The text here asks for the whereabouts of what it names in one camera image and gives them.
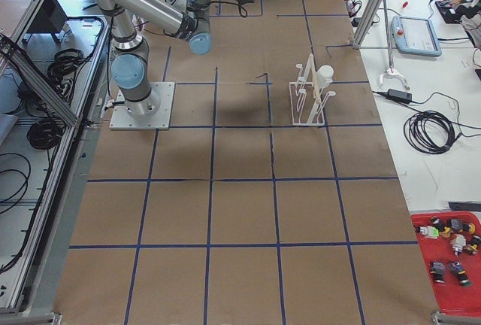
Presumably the red parts tray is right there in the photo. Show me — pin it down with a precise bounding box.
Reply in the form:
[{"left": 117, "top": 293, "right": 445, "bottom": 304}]
[{"left": 411, "top": 211, "right": 480, "bottom": 317}]

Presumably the white plastic cup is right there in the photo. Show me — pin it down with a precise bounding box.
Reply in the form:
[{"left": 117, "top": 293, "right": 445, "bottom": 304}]
[{"left": 316, "top": 65, "right": 334, "bottom": 88}]

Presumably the black power adapter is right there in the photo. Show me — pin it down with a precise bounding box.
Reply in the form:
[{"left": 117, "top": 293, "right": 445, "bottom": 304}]
[{"left": 386, "top": 89, "right": 413, "bottom": 104}]

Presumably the aluminium frame post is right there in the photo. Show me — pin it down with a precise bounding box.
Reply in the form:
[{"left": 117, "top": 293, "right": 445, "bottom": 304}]
[{"left": 352, "top": 0, "right": 382, "bottom": 49}]

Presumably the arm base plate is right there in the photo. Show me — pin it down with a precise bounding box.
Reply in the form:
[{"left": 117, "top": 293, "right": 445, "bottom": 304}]
[{"left": 110, "top": 82, "right": 175, "bottom": 130}]

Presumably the coiled black cable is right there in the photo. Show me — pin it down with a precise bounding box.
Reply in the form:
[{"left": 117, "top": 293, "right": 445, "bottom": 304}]
[{"left": 404, "top": 110, "right": 456, "bottom": 153}]

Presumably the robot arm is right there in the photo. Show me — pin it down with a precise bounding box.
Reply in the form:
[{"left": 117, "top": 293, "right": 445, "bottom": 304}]
[{"left": 96, "top": 0, "right": 255, "bottom": 129}]

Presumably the teach pendant tablet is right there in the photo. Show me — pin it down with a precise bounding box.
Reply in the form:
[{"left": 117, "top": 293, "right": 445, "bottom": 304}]
[{"left": 391, "top": 16, "right": 442, "bottom": 57}]

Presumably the wooden rack dowel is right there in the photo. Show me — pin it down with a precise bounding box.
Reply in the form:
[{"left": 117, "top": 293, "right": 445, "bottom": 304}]
[{"left": 307, "top": 53, "right": 322, "bottom": 104}]

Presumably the white wire cup rack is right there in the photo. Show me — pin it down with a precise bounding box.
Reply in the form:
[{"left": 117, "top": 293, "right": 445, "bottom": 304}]
[{"left": 289, "top": 61, "right": 336, "bottom": 126}]

